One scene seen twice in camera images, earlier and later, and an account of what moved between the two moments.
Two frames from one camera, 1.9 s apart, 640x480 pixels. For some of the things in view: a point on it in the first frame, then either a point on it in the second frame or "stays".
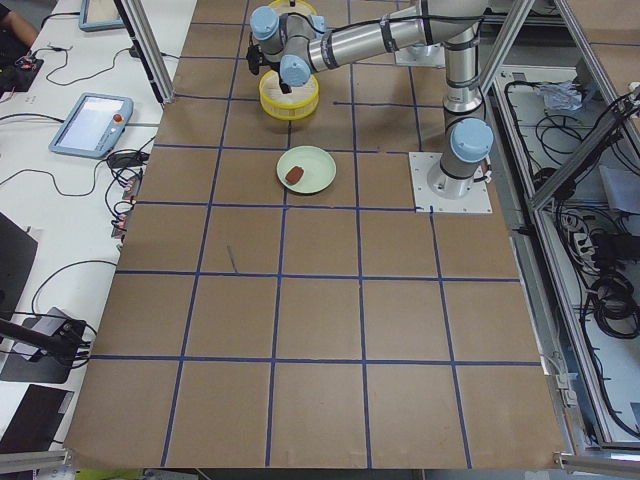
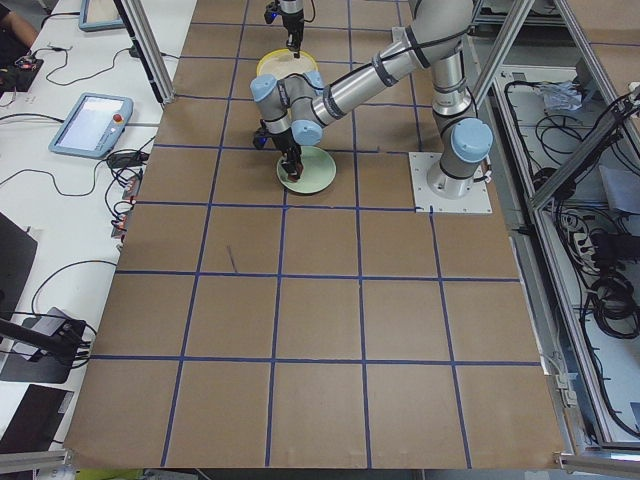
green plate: x=319 y=168 stays
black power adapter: x=127 y=159 stays
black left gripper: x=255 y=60 to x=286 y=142
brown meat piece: x=294 y=175 stays
